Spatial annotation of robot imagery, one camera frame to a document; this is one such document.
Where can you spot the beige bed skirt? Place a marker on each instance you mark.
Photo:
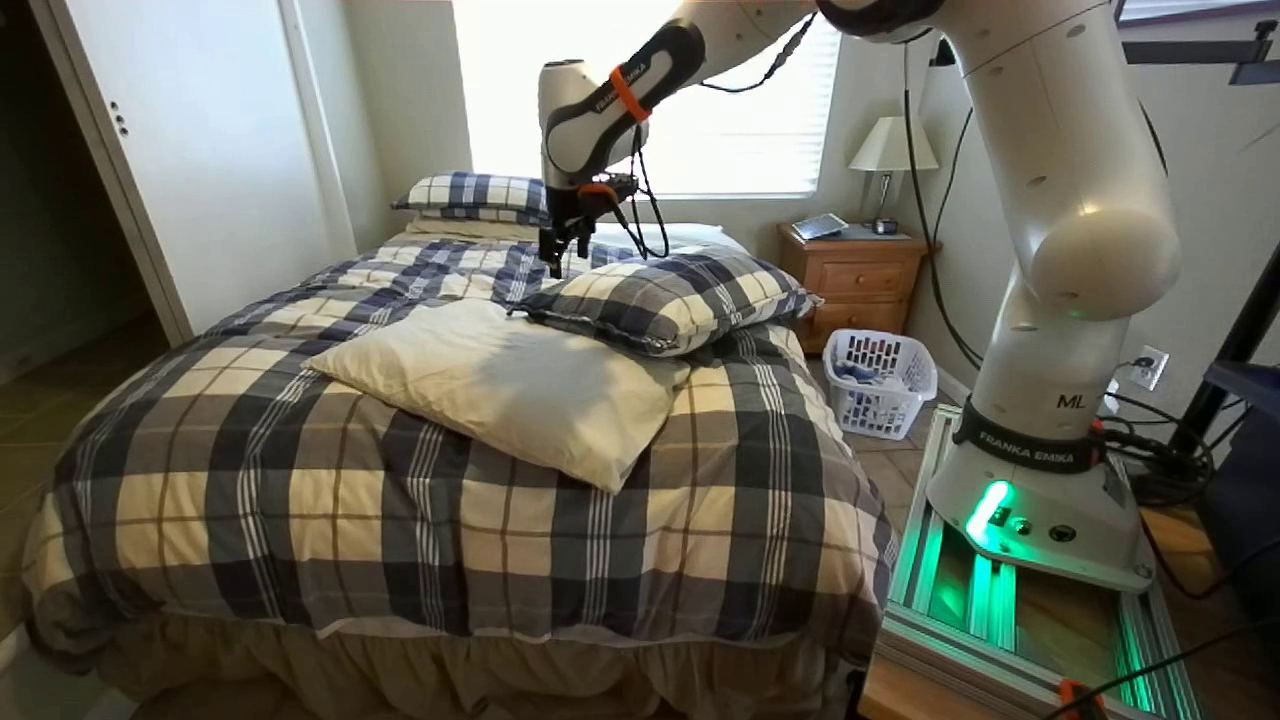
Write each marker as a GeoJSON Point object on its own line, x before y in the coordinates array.
{"type": "Point", "coordinates": [402, 664]}

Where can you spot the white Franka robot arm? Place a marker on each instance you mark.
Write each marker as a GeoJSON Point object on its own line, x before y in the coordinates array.
{"type": "Point", "coordinates": [1066, 201]}

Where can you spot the white shade table lamp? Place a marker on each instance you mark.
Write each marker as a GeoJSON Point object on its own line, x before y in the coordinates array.
{"type": "Point", "coordinates": [890, 147]}

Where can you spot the white laundry basket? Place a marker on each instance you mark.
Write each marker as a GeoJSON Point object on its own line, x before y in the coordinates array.
{"type": "Point", "coordinates": [881, 380]}

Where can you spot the blue plaid pillow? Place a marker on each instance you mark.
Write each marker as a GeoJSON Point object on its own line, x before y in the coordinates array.
{"type": "Point", "coordinates": [665, 301]}
{"type": "Point", "coordinates": [466, 192]}

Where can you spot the blue book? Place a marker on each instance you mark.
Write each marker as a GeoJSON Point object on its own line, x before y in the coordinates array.
{"type": "Point", "coordinates": [822, 224]}

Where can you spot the blue plaid comforter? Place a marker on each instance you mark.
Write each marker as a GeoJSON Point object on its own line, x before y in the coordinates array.
{"type": "Point", "coordinates": [333, 504]}

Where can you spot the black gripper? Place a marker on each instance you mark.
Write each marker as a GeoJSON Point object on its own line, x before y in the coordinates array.
{"type": "Point", "coordinates": [575, 213]}

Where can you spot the black overhead bracket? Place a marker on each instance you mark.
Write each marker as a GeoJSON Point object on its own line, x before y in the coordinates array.
{"type": "Point", "coordinates": [1201, 54]}

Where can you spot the bright window with blinds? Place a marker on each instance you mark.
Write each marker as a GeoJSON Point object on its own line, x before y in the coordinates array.
{"type": "Point", "coordinates": [746, 133]}

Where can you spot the black metal stand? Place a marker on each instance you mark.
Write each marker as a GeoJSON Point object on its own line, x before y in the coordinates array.
{"type": "Point", "coordinates": [1245, 347]}

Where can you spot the plain white pillow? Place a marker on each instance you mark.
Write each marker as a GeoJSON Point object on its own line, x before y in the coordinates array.
{"type": "Point", "coordinates": [694, 242]}
{"type": "Point", "coordinates": [504, 387]}

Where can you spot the wooden nightstand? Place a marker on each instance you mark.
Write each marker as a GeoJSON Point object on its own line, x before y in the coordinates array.
{"type": "Point", "coordinates": [863, 284]}

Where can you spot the white closet door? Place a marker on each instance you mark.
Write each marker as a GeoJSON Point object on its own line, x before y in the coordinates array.
{"type": "Point", "coordinates": [200, 162]}

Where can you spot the white wall outlet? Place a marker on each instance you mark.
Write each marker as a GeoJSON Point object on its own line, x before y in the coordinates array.
{"type": "Point", "coordinates": [1148, 365]}

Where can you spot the aluminium robot base platform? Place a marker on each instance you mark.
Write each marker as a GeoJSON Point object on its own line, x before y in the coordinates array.
{"type": "Point", "coordinates": [960, 602]}

